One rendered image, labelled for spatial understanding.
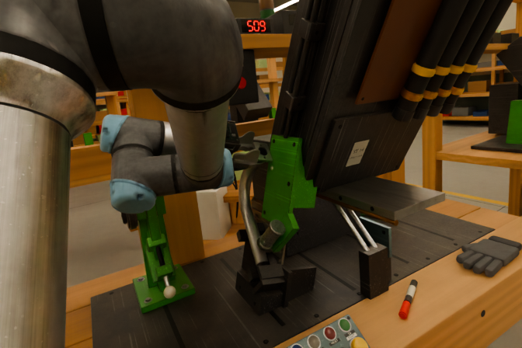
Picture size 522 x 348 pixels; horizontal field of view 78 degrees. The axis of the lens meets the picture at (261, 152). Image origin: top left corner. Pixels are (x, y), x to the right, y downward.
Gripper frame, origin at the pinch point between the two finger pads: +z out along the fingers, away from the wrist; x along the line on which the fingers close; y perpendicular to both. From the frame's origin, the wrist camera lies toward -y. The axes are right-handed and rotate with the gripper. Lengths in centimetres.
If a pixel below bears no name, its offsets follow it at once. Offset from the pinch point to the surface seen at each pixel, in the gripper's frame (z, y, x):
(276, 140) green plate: 2.4, 5.7, 0.7
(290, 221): 2.4, 1.6, -18.9
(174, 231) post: -11.3, -36.6, -2.2
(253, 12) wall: 468, -425, 1040
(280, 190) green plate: 2.5, 1.3, -10.9
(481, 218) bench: 83, 0, -18
